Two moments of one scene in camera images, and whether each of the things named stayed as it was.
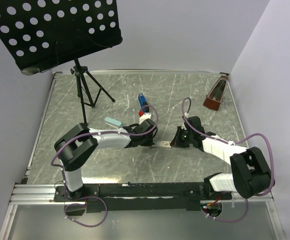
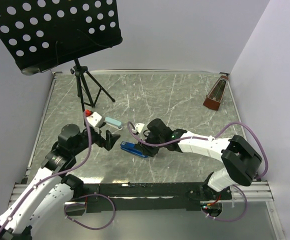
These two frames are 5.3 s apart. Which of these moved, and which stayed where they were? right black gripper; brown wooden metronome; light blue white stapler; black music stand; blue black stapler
Moved: right black gripper; blue black stapler
Stayed: light blue white stapler; brown wooden metronome; black music stand
